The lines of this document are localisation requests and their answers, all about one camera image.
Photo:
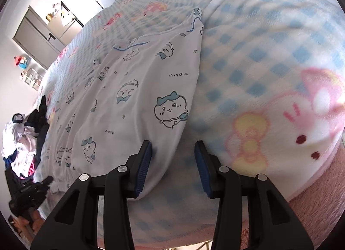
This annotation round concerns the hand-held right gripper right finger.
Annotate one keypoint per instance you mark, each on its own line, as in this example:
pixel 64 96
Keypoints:
pixel 202 169

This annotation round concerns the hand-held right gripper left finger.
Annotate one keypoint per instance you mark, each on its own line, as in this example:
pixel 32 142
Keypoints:
pixel 144 169

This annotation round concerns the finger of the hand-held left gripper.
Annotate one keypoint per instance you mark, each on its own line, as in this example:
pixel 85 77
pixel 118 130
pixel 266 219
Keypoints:
pixel 45 184

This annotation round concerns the pile of clothes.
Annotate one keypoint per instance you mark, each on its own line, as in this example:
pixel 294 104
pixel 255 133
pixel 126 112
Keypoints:
pixel 21 139

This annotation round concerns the white cartoon print pajama top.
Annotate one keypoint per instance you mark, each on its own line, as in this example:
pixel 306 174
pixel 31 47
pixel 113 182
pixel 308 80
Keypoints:
pixel 129 91

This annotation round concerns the small white shelf rack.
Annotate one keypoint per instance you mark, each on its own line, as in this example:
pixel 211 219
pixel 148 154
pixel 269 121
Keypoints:
pixel 33 77

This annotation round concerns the blue checked cartoon blanket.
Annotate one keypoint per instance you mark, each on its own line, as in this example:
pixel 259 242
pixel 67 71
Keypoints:
pixel 256 64

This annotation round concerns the red and blue plush toy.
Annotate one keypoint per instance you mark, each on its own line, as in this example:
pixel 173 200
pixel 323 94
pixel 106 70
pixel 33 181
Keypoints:
pixel 22 62

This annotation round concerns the grey door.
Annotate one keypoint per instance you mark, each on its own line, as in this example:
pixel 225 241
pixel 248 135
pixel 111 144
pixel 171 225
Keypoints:
pixel 35 40

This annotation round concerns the silver refrigerator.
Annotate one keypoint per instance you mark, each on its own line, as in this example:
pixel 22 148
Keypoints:
pixel 64 21

